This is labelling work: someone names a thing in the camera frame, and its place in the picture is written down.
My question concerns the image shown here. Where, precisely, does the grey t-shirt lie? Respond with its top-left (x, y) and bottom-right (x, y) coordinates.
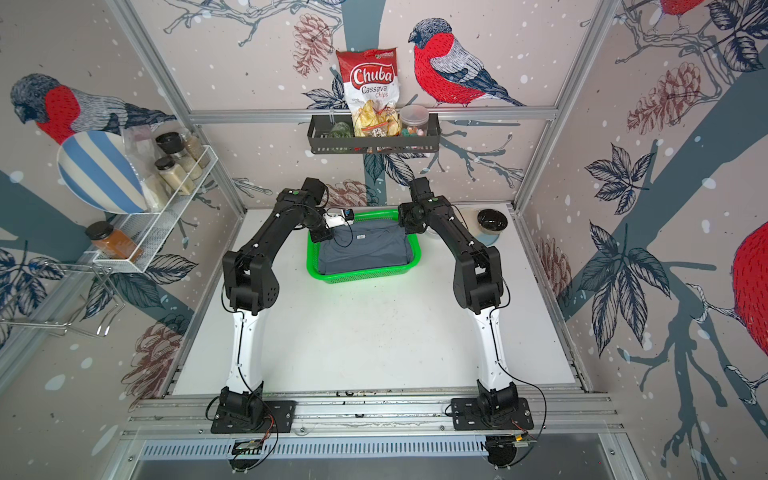
top-left (317, 219), bottom-right (414, 275)

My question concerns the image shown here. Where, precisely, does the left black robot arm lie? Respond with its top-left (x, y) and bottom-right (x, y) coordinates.
top-left (214, 177), bottom-right (337, 431)

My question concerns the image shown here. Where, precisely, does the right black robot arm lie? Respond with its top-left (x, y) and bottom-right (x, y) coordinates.
top-left (398, 177), bottom-right (520, 428)

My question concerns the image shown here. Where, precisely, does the green plastic basket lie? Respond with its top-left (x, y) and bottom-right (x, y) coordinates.
top-left (306, 208), bottom-right (421, 284)

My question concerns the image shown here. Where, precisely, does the green glass object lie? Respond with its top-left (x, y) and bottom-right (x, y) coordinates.
top-left (328, 121), bottom-right (355, 138)

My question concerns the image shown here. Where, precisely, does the clear plastic jar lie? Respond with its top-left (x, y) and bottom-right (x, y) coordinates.
top-left (399, 105), bottom-right (430, 137)

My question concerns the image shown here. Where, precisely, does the red cassava chips bag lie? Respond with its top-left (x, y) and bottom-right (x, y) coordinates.
top-left (336, 48), bottom-right (401, 137)

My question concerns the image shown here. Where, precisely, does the beige and blue plate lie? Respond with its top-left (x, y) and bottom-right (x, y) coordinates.
top-left (476, 231), bottom-right (500, 247)

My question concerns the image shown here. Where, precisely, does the black bowl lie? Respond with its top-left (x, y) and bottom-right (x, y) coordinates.
top-left (476, 208), bottom-right (509, 235)

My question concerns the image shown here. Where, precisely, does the black lid spice jar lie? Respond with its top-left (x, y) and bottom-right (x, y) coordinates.
top-left (155, 132), bottom-right (203, 180)
top-left (154, 156), bottom-right (194, 196)

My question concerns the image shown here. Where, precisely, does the orange spice jar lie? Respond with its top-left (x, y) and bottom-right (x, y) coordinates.
top-left (85, 221), bottom-right (143, 262)

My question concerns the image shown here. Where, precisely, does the blue striped plate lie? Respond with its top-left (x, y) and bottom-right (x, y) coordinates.
top-left (57, 131), bottom-right (148, 214)

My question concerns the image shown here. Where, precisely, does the black wall shelf basket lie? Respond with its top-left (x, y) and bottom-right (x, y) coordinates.
top-left (307, 113), bottom-right (441, 154)

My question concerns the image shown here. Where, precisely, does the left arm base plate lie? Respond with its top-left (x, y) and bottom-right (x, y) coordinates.
top-left (211, 398), bottom-right (297, 434)

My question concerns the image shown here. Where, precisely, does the white wire wall rack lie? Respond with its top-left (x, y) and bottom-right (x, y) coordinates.
top-left (92, 145), bottom-right (219, 273)

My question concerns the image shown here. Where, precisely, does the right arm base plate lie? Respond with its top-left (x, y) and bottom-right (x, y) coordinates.
top-left (447, 398), bottom-right (534, 431)

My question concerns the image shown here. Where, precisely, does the chrome wire hook rack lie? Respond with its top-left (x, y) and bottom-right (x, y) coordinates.
top-left (1, 257), bottom-right (127, 339)

